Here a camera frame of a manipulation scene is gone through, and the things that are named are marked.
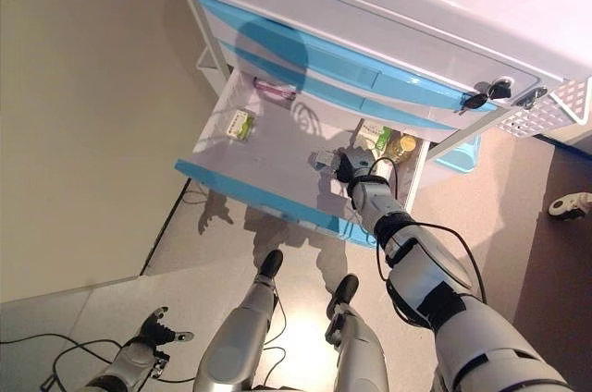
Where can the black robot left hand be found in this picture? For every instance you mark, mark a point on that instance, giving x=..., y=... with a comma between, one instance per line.
x=159, y=329

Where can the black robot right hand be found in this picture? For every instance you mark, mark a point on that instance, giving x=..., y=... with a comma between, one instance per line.
x=353, y=165

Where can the white grey medicine box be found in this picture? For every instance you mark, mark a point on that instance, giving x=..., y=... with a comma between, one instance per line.
x=324, y=160

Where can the blue fronted cart drawer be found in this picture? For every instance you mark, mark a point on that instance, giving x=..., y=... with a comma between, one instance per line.
x=277, y=170
x=393, y=110
x=231, y=13

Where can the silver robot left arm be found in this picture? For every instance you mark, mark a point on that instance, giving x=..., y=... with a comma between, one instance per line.
x=129, y=364

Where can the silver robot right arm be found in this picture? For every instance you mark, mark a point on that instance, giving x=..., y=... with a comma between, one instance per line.
x=425, y=272

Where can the tall white green medicine box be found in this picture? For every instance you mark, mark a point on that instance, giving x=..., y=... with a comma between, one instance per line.
x=372, y=133

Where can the amber medicine bottle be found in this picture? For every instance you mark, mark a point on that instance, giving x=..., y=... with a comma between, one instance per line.
x=402, y=147

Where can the pink medicine box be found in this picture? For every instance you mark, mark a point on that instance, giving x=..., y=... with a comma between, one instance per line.
x=275, y=89

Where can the small green white medicine box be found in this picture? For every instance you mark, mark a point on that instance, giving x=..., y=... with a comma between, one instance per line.
x=240, y=125

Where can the silver robot left leg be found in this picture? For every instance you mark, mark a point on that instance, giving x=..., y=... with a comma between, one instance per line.
x=240, y=332

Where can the light blue waste bin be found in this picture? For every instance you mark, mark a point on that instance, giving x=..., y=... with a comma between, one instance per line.
x=458, y=156

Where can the black keys in lock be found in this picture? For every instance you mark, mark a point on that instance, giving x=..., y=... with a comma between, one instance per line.
x=490, y=94

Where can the white medical cart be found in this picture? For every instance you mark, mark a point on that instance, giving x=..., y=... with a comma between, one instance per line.
x=370, y=3

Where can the metal cart side latch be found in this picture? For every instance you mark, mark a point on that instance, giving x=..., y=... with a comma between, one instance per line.
x=532, y=97

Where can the white perforated side basket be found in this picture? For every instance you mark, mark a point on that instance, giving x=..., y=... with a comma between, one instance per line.
x=546, y=117

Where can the bed caster wheel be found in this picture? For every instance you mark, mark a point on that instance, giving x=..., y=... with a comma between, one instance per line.
x=571, y=204

